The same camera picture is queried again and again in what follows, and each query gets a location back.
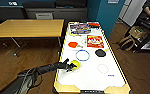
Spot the green bowl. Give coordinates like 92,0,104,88
70,59,83,72

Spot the orange game paddle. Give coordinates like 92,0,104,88
88,21,101,28
67,40,80,49

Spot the yellow white-top game table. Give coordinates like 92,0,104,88
52,21,132,94

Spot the red game box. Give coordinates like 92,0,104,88
86,34,104,48

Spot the colourful game box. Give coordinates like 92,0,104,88
68,22,91,35

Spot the dark grey bench sofa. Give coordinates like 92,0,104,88
0,0,89,21

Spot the yellow wooden table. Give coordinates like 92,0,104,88
0,18,66,58

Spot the brown bag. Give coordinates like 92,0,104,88
118,35,136,52

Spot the brown cardboard box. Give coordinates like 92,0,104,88
128,26,146,40

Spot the white round ring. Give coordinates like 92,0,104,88
97,63,110,75

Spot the pale yellow wall sign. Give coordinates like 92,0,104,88
106,0,119,5

